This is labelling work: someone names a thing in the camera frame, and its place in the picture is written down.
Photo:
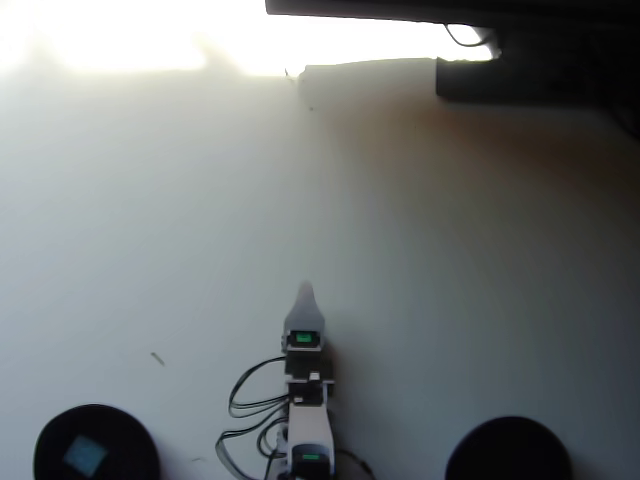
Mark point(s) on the black box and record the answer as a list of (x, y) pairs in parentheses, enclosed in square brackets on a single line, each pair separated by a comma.
[(540, 70)]

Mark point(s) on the blue cube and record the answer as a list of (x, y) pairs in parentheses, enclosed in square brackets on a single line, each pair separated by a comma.
[(86, 455)]

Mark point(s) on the white Koch robot arm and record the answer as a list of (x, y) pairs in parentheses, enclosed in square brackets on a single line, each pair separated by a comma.
[(310, 415)]

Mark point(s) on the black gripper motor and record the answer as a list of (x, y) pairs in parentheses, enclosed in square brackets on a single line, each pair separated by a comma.
[(304, 340)]

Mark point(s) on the black round bowl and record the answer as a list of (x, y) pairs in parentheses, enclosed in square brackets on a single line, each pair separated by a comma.
[(130, 450), (507, 450)]

